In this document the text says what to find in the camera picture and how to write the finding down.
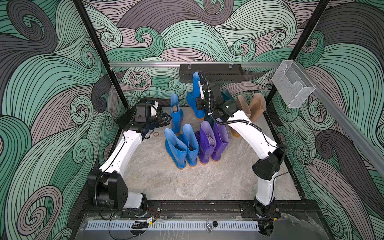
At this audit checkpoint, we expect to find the aluminium rail back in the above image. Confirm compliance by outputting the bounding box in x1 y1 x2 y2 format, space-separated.
109 61 281 68

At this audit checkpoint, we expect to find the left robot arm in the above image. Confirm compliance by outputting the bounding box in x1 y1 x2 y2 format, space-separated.
87 99 172 210

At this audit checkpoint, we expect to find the black case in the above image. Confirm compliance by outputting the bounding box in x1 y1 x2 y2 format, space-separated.
115 98 172 130

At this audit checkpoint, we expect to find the aluminium rail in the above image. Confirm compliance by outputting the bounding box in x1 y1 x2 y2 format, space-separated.
109 61 281 68
298 64 384 173

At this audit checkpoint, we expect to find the beige boot back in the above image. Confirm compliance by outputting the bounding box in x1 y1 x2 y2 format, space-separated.
230 95 252 137

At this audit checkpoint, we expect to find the teal boot back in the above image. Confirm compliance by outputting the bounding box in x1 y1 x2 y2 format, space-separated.
204 111 215 129

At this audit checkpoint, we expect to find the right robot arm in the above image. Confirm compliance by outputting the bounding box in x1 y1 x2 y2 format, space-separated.
193 71 286 218

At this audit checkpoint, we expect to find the purple boot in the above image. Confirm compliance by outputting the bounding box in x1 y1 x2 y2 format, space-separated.
195 121 217 165
211 123 230 162

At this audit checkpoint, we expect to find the aluminium rail right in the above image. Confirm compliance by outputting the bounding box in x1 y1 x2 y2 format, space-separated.
298 64 384 173

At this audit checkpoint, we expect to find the large blue boot front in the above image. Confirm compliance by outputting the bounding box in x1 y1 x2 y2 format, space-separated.
178 124 199 167

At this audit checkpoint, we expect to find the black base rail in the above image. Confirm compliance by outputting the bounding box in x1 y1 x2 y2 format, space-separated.
78 200 322 221

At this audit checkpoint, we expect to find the teal boot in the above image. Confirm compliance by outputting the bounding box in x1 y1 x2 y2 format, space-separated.
222 89 236 103
204 111 215 129

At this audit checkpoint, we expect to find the black wall shelf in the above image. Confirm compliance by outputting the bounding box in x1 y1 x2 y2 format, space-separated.
179 64 244 83

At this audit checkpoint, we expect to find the white slotted cable duct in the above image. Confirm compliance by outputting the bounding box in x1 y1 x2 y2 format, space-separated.
85 220 260 232

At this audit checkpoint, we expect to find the beige boot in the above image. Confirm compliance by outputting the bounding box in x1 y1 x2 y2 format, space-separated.
230 95 252 137
249 93 267 123

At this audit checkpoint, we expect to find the small blue boot orange sole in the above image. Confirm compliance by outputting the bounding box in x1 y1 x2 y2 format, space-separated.
170 94 184 135

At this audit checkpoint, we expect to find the clear mesh wall bin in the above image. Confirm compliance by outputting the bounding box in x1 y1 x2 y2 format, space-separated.
272 60 316 109

